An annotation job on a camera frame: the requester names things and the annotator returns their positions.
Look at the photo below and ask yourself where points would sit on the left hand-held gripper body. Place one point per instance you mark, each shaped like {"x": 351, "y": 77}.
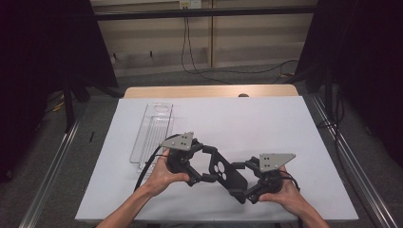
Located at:
{"x": 179, "y": 142}

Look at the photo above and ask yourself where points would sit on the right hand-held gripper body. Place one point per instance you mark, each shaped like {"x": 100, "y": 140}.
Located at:
{"x": 272, "y": 161}

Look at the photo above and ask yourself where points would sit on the black phone case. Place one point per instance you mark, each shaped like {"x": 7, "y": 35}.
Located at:
{"x": 236, "y": 182}

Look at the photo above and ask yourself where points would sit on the person's right hand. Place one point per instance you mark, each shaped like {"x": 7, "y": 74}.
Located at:
{"x": 288, "y": 196}

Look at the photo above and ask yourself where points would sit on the person's left hand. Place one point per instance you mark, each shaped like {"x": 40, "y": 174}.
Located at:
{"x": 161, "y": 179}

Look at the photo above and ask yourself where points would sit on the clear plastic tray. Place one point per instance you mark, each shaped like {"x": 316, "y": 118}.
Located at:
{"x": 152, "y": 129}

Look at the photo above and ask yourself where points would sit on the black metal stand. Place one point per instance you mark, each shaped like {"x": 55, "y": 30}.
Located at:
{"x": 68, "y": 107}

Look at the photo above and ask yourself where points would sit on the black horizontal metal bar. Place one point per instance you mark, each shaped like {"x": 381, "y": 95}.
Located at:
{"x": 206, "y": 13}

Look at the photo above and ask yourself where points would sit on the black curtain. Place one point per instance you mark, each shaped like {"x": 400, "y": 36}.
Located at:
{"x": 364, "y": 63}
{"x": 38, "y": 63}

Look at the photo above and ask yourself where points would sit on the aluminium floor rail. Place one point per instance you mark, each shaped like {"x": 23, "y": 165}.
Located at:
{"x": 358, "y": 167}
{"x": 50, "y": 177}

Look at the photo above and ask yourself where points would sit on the white wall power outlet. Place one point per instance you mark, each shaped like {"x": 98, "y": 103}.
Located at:
{"x": 190, "y": 3}

